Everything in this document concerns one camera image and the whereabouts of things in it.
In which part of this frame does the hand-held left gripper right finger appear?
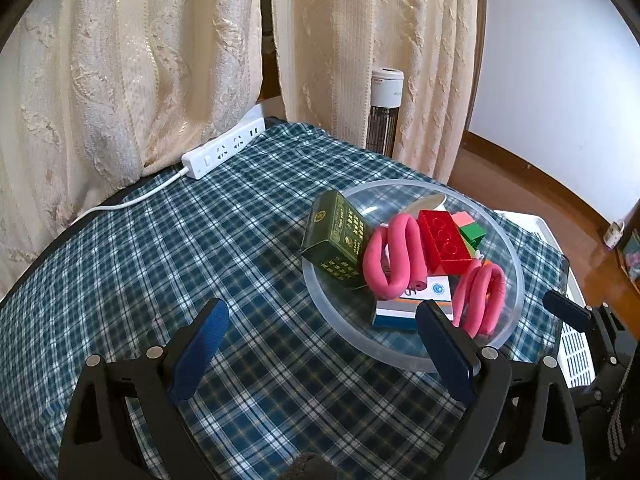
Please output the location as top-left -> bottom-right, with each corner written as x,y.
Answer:
416,300 -> 586,480

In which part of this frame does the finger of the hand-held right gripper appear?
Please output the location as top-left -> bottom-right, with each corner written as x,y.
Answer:
542,290 -> 596,333

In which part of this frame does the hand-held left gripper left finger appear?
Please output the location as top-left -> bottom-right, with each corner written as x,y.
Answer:
59,297 -> 231,480

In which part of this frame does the white medicine box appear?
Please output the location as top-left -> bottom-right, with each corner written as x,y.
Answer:
371,272 -> 463,333

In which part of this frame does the pink foam hair curler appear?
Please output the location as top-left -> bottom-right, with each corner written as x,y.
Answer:
451,262 -> 507,339
362,213 -> 429,298

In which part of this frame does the clear plastic bowl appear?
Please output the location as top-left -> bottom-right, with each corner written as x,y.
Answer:
301,178 -> 525,373

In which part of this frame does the red toy brick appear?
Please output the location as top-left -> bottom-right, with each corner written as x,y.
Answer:
417,209 -> 473,276

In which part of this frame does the green toy brick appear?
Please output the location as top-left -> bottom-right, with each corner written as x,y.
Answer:
459,223 -> 487,250

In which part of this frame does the small white plastic cup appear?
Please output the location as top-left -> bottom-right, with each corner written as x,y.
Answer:
402,192 -> 447,216

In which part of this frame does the dark green box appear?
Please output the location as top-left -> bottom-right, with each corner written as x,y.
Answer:
300,190 -> 373,292

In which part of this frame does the white plastic heater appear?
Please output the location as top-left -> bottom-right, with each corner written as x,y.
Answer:
492,210 -> 598,388

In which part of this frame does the small white mug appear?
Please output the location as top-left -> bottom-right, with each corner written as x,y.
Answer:
603,220 -> 626,249

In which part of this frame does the blue plaid tablecloth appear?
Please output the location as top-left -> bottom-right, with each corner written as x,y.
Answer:
0,121 -> 571,480

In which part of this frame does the white power strip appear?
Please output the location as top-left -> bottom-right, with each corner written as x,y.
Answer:
181,117 -> 266,179

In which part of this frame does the white tower heater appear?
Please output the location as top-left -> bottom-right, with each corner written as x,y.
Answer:
366,66 -> 405,158

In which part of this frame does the wide cream patterned curtain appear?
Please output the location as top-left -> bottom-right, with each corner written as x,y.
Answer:
0,0 -> 264,306

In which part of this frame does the narrow cream patterned curtain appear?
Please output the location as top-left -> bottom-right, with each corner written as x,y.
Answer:
268,0 -> 482,184

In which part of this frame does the white power cable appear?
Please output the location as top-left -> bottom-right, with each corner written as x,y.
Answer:
75,166 -> 191,221

